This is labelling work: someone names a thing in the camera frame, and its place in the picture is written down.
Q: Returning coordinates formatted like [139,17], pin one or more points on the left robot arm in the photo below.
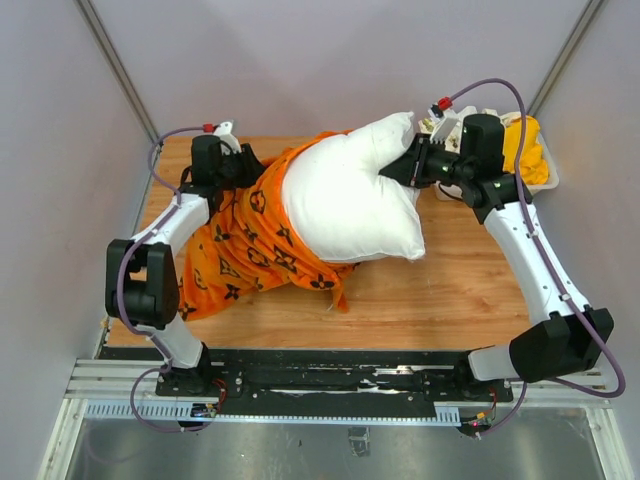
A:
[142,288]

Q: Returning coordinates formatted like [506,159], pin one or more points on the right aluminium frame post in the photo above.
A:
[586,19]

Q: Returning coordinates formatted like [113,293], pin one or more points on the orange monogram pillowcase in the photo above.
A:
[250,245]

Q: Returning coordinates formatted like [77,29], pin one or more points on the aluminium frame post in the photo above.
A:
[586,19]
[101,37]

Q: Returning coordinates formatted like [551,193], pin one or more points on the white patterned cloth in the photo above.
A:
[453,142]

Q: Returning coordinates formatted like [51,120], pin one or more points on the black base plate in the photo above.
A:
[353,382]

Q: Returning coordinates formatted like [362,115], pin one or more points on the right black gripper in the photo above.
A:
[410,168]

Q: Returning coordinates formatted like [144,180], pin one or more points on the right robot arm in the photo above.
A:
[566,332]

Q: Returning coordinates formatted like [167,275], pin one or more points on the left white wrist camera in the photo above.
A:
[224,130]

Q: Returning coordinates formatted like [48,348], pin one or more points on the left aluminium frame post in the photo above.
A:
[101,37]

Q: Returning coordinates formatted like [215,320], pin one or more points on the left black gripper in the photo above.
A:
[252,168]

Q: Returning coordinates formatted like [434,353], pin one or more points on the white pillow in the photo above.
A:
[340,206]

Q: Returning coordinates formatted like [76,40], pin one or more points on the white slotted cable duct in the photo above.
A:
[185,411]

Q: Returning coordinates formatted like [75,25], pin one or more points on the yellow cloth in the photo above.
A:
[510,149]

